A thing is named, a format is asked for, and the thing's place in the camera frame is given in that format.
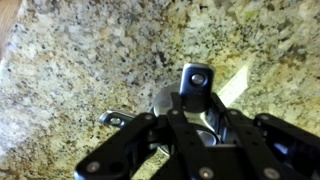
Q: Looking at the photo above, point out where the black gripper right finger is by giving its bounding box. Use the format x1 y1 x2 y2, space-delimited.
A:
208 92 320 180

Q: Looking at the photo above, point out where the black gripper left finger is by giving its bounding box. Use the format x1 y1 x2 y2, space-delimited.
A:
73 92 214 180

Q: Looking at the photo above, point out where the steel measuring cup marked 1/4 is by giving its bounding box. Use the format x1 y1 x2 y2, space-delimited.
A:
99 83 183 158

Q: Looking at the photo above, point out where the steel measuring cup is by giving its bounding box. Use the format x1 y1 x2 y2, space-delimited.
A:
179 62 221 149

